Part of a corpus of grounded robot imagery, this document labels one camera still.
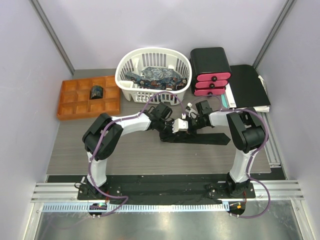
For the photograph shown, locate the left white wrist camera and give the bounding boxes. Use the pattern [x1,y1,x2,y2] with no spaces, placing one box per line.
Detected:
[172,113,189,134]

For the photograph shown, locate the purple cable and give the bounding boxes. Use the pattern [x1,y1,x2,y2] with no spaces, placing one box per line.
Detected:
[87,91,188,218]
[192,94,271,219]

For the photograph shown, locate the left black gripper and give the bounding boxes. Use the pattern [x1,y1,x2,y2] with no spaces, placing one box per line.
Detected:
[156,118,179,143]

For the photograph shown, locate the black folder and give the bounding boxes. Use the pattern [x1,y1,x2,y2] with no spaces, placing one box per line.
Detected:
[225,64,271,108]

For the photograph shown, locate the white plastic basket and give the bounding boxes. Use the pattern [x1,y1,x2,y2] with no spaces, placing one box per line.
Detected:
[115,47,193,105]

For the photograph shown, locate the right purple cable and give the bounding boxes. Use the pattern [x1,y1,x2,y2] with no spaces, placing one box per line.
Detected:
[192,94,271,219]

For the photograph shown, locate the white teal book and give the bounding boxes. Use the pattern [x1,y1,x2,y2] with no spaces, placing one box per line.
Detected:
[222,75,271,113]

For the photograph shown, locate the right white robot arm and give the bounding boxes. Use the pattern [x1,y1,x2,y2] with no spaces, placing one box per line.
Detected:
[188,100,269,198]

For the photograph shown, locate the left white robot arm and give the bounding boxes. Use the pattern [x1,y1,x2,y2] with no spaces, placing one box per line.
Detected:
[82,103,173,200]

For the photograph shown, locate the black pink drawer box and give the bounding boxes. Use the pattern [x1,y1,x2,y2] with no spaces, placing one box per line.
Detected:
[190,47,232,97]

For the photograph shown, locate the rolled dark patterned tie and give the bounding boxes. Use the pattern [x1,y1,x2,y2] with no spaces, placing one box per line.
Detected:
[89,85,104,100]

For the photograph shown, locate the black tie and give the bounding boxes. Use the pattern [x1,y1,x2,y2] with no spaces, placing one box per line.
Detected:
[170,131,231,146]

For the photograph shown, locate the orange wooden compartment tray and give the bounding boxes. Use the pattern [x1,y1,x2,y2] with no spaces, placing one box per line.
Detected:
[56,75,121,121]

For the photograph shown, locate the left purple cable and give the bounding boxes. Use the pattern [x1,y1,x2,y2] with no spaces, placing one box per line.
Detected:
[87,91,188,218]

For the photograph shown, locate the aluminium rail frame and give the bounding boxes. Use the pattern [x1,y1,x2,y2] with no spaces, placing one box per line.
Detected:
[23,180,316,240]

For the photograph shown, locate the floral patterned ties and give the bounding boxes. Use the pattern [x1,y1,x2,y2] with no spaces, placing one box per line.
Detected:
[125,66,188,91]

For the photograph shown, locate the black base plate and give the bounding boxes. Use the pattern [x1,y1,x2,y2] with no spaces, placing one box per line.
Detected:
[74,174,256,206]

